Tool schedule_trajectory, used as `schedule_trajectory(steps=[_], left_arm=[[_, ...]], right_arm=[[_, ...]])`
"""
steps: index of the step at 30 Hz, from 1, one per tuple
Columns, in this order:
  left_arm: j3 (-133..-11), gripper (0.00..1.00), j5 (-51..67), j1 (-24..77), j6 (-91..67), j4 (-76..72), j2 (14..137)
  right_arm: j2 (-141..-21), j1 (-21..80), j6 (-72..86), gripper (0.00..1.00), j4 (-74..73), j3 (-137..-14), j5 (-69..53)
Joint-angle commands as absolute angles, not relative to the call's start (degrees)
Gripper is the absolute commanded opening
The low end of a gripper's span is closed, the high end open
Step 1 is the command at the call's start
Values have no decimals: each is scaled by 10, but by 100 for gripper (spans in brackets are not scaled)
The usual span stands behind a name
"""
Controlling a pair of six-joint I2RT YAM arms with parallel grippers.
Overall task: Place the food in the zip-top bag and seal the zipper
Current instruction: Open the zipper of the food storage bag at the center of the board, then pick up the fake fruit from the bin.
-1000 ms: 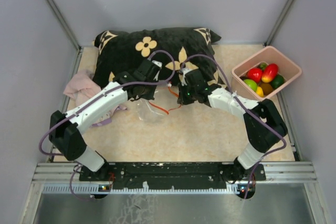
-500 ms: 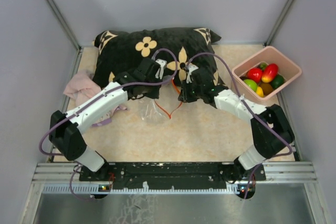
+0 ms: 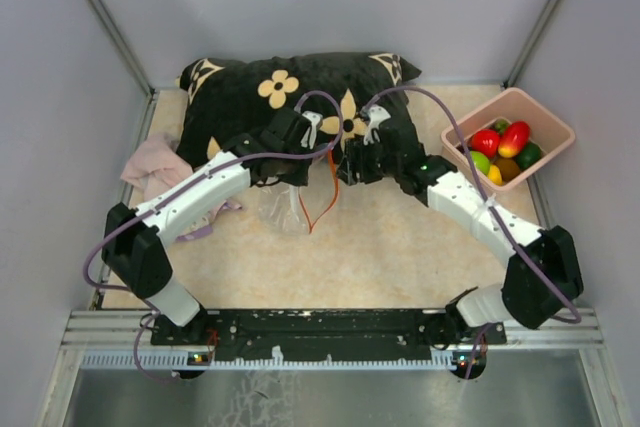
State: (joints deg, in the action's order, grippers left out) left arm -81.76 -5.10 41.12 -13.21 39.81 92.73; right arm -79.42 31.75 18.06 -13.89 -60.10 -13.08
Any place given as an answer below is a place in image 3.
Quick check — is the pink purple cloth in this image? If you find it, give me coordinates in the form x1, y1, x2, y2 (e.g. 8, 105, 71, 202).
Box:
121, 132, 243, 242

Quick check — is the pink plastic bin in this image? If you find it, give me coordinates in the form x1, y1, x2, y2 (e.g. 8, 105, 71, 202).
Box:
441, 88, 575, 193

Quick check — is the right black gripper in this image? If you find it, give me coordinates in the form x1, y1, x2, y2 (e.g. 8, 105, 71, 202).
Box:
336, 132, 402, 186

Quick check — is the light green toy fruit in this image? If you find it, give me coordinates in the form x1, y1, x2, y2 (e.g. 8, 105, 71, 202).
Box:
470, 151, 491, 175

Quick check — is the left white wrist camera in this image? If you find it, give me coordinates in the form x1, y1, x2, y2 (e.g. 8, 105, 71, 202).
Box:
301, 111, 323, 150

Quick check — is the left aluminium corner post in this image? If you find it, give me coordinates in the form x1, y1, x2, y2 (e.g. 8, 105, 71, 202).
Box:
86, 0, 155, 96

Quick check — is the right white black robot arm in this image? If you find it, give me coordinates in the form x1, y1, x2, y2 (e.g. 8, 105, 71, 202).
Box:
341, 120, 583, 343

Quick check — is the purple cable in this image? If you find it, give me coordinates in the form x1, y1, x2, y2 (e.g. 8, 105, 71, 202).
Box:
82, 90, 346, 386
362, 85, 584, 381

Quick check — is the red yellow toy mango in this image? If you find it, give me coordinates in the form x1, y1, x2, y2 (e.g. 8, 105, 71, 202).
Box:
498, 121, 531, 158

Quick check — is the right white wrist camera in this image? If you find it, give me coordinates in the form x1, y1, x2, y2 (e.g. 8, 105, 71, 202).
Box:
361, 105, 391, 146

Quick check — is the right aluminium corner post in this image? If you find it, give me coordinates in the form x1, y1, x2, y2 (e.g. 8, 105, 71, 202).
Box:
501, 0, 564, 89

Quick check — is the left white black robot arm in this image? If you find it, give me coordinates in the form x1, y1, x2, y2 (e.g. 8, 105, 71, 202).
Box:
101, 110, 322, 344

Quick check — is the dark green toy lime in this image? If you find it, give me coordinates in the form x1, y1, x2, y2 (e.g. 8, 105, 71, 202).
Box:
515, 142, 543, 171

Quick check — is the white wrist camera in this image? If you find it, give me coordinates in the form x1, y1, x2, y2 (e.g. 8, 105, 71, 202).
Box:
361, 105, 391, 146
301, 111, 323, 150

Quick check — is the brown toy fruit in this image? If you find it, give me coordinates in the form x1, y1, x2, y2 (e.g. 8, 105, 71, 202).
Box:
494, 157, 521, 184

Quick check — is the dark mangosteen toy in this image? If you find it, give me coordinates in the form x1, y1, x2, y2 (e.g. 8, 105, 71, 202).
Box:
492, 119, 511, 136

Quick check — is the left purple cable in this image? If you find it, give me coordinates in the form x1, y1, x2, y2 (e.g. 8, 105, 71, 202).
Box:
82, 90, 346, 386

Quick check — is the red toy apple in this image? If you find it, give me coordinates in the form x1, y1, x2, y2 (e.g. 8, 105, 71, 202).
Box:
469, 129, 501, 159

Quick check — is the yellow toy lemon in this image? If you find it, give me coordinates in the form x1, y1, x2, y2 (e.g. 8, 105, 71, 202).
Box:
487, 164, 504, 186

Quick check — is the aluminium corner post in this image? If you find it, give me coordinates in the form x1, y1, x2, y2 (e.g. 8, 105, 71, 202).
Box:
86, 0, 155, 96
501, 0, 564, 89

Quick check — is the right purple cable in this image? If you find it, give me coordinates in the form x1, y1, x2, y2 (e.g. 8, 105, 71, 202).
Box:
362, 85, 584, 381

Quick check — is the clear zip bag orange zipper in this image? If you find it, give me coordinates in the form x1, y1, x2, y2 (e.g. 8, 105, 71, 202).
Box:
258, 153, 340, 235

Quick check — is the black floral pillow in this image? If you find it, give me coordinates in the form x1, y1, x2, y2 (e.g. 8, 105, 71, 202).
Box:
176, 52, 426, 173

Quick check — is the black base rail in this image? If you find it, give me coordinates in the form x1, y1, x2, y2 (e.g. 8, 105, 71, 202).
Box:
150, 304, 507, 375

